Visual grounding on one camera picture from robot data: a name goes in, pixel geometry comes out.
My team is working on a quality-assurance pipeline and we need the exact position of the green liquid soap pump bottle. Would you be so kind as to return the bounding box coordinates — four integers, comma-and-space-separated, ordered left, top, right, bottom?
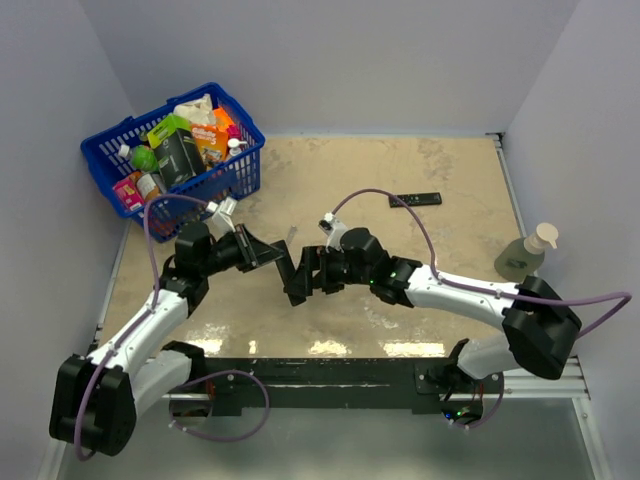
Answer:
494, 222, 559, 282

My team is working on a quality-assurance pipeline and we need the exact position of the aluminium frame rail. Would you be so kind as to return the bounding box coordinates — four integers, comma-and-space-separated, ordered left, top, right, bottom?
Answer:
504, 356, 589, 399

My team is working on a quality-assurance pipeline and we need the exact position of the crumpled beige paper bag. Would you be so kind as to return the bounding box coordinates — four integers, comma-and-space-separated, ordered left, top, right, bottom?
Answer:
173, 93, 217, 126

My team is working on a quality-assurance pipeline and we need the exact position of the white pump bottle in basket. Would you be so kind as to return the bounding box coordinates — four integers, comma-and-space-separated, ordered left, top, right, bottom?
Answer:
227, 138, 248, 159

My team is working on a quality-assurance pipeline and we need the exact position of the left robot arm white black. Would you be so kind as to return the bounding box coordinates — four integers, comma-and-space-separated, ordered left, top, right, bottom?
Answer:
49, 222, 287, 457

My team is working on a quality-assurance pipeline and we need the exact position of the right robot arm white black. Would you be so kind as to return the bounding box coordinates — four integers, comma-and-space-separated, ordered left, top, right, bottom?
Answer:
281, 228, 581, 393

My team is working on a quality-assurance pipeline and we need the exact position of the black remote control on table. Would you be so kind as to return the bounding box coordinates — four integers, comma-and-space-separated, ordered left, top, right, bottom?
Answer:
388, 192, 442, 208

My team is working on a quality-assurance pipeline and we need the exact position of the black remote control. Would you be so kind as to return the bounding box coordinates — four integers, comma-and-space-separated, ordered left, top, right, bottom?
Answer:
388, 192, 442, 208
272, 240, 297, 302

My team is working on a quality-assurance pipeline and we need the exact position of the green bottle white cap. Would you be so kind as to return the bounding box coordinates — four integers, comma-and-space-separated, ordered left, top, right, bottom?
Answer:
118, 144, 158, 172

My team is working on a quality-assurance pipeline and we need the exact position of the pink box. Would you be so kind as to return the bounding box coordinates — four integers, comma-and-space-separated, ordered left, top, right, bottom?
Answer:
113, 177, 144, 212

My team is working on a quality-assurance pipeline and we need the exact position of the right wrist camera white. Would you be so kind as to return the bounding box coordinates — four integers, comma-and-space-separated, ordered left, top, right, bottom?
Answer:
318, 212, 348, 251

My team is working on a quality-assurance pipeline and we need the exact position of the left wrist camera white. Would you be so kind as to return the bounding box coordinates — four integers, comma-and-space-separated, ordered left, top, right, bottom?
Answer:
206, 197, 237, 234

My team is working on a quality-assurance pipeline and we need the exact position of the blue plastic shopping basket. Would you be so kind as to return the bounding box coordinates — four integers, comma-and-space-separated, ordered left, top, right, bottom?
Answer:
81, 83, 265, 224

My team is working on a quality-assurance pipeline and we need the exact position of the orange pill bottle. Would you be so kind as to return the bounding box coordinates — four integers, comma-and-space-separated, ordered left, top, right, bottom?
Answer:
136, 172, 164, 203

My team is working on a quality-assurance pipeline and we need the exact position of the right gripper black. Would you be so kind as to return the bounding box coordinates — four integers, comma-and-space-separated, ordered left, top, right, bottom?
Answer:
284, 245, 374, 296

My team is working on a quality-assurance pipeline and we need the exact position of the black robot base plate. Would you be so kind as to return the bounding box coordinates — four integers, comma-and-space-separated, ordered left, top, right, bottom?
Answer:
169, 344, 505, 416

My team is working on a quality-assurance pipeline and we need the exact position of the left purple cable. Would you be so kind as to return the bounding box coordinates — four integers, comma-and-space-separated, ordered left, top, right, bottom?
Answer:
73, 194, 211, 461

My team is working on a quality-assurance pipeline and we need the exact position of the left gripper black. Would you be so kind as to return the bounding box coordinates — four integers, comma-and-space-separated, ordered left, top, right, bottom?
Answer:
200, 223, 284, 277

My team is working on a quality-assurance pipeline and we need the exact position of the green black razor box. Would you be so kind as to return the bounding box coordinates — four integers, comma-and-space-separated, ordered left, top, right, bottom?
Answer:
147, 114, 206, 189

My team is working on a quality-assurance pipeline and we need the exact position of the purple cable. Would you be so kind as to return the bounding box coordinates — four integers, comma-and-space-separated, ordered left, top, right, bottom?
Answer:
73, 194, 211, 461
332, 188, 632, 341

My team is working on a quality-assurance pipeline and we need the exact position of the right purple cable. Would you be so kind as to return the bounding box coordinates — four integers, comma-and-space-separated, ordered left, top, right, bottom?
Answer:
332, 188, 632, 341

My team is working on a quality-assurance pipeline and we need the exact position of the orange Gillette razor pack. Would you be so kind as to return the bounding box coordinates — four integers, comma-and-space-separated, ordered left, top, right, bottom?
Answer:
191, 124, 229, 169

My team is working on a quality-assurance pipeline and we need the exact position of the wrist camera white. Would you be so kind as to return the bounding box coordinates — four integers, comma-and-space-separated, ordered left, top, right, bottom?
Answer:
318, 212, 348, 251
206, 197, 237, 234

